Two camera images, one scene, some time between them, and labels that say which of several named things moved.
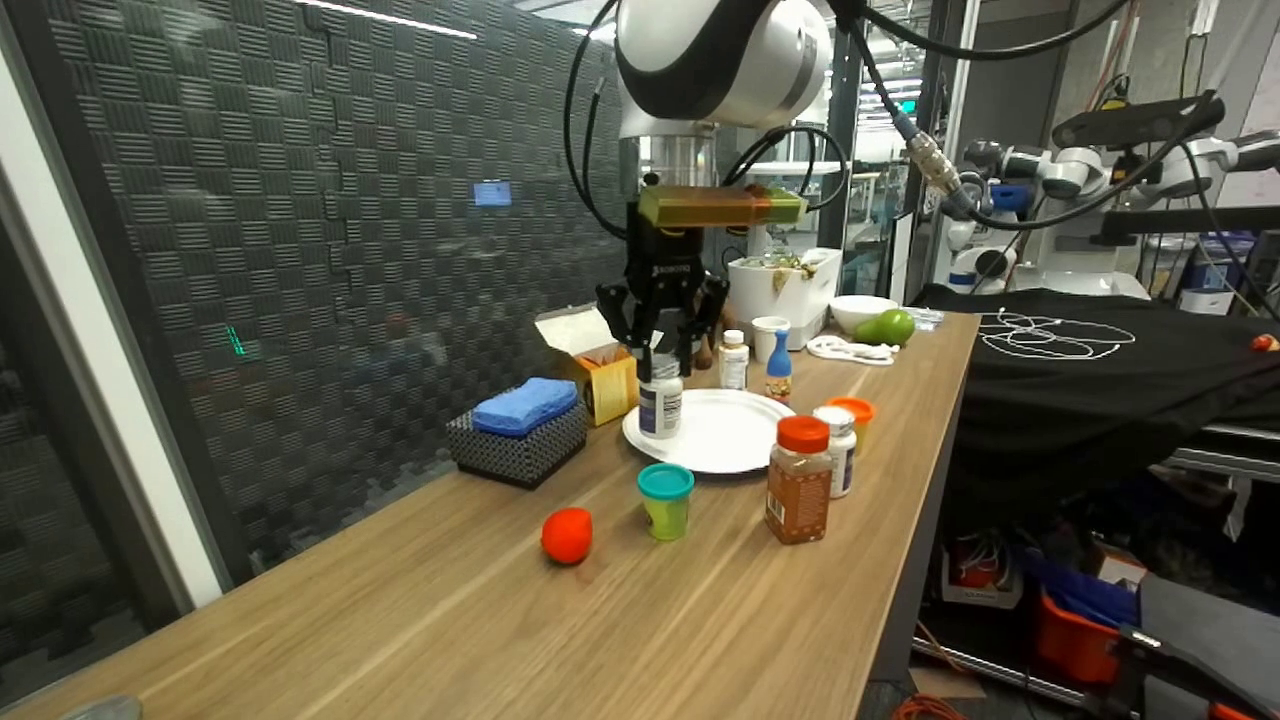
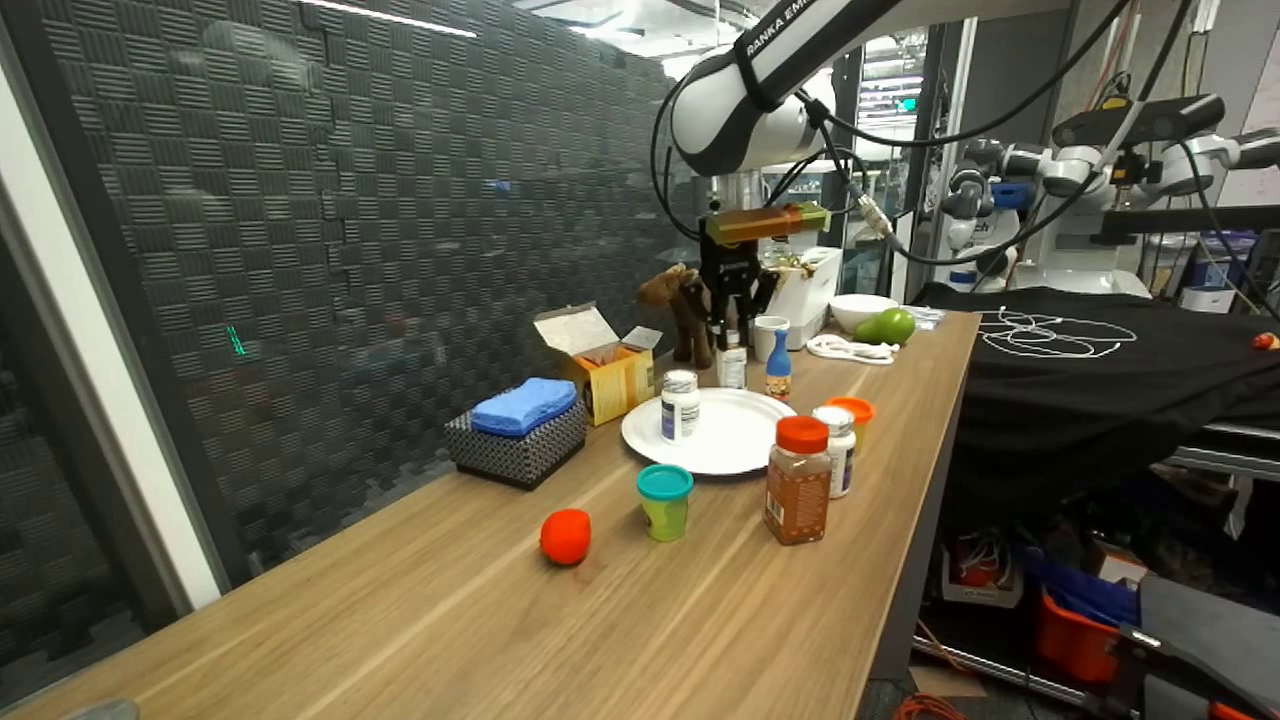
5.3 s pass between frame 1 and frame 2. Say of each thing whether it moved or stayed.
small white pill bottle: stayed
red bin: stayed
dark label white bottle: moved
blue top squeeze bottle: stayed
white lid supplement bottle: stayed
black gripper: moved
